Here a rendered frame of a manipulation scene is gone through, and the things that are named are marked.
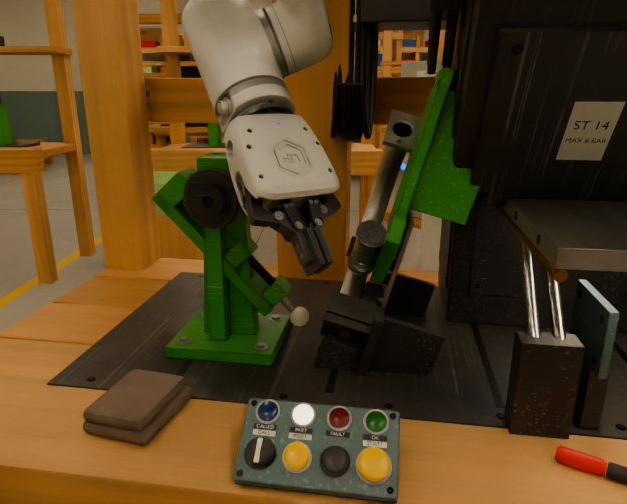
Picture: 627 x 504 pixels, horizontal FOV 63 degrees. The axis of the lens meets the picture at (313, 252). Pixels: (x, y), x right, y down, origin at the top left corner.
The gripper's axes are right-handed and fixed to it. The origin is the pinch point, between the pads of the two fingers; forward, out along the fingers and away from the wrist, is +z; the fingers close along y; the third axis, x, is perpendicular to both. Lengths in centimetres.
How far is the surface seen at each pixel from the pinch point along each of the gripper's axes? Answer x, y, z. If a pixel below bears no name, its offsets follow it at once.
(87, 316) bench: 51, -13, -14
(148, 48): 668, 303, -687
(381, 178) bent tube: 8.3, 21.8, -11.8
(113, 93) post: 42, 0, -55
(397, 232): 0.6, 12.4, -0.5
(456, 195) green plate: -3.9, 19.2, -2.0
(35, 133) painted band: 941, 127, -706
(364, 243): 4.2, 10.4, -1.3
